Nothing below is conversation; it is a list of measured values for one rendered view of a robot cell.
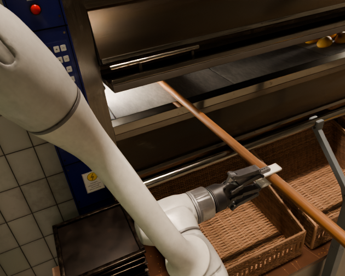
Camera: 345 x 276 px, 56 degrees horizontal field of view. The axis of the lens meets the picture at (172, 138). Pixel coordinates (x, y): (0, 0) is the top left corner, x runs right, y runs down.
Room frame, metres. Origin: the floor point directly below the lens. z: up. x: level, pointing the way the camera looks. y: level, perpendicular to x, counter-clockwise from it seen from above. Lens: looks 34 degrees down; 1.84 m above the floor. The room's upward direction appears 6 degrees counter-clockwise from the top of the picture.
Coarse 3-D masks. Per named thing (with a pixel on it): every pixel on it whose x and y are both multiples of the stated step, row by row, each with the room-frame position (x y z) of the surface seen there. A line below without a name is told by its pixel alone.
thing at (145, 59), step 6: (186, 48) 1.12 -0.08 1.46; (192, 48) 1.12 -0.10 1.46; (198, 48) 1.13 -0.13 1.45; (156, 54) 1.08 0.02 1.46; (162, 54) 1.08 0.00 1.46; (168, 54) 1.09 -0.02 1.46; (174, 54) 1.10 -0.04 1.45; (192, 54) 1.12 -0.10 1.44; (132, 60) 1.05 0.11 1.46; (138, 60) 1.05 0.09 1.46; (144, 60) 1.06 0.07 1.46; (150, 60) 1.07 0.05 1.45; (114, 66) 1.02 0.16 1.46; (120, 66) 1.03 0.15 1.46; (138, 66) 1.05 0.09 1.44
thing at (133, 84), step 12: (312, 24) 1.48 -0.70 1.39; (324, 24) 1.43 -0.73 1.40; (264, 36) 1.38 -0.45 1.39; (276, 36) 1.34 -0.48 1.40; (312, 36) 1.27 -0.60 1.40; (324, 36) 1.29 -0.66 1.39; (216, 48) 1.29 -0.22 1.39; (228, 48) 1.26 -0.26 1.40; (264, 48) 1.18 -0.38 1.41; (276, 48) 1.20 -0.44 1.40; (168, 60) 1.22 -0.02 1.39; (180, 60) 1.18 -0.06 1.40; (216, 60) 1.11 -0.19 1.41; (228, 60) 1.12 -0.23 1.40; (120, 72) 1.14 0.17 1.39; (132, 72) 1.11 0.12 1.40; (168, 72) 1.04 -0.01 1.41; (180, 72) 1.05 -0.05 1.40; (108, 84) 1.03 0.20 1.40; (120, 84) 0.98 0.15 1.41; (132, 84) 0.99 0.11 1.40; (144, 84) 1.00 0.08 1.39
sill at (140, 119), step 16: (304, 64) 1.52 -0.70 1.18; (320, 64) 1.50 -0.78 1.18; (336, 64) 1.53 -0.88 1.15; (256, 80) 1.39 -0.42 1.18; (272, 80) 1.38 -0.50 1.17; (288, 80) 1.42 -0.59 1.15; (192, 96) 1.29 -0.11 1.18; (208, 96) 1.28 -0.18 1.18; (224, 96) 1.29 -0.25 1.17; (144, 112) 1.19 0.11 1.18; (160, 112) 1.18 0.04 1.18; (176, 112) 1.20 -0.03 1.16; (128, 128) 1.12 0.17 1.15
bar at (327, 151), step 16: (336, 112) 1.05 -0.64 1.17; (288, 128) 0.97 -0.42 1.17; (304, 128) 0.98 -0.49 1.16; (320, 128) 1.00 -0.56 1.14; (256, 144) 0.90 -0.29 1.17; (320, 144) 0.97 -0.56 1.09; (208, 160) 0.84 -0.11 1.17; (336, 160) 0.91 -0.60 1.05; (160, 176) 0.78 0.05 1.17; (176, 176) 0.79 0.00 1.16; (336, 176) 0.88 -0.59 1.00; (336, 256) 0.79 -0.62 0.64; (336, 272) 0.80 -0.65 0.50
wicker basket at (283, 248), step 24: (216, 168) 1.22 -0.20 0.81; (240, 168) 1.26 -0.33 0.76; (168, 192) 1.12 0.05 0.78; (264, 192) 1.10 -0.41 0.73; (216, 216) 1.11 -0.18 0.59; (240, 216) 1.09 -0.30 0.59; (264, 216) 1.08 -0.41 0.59; (288, 216) 0.94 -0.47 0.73; (216, 240) 0.97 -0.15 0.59; (240, 240) 0.95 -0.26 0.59; (264, 240) 0.94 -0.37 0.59; (288, 240) 0.82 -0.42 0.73; (240, 264) 0.74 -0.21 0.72; (264, 264) 0.79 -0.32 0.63
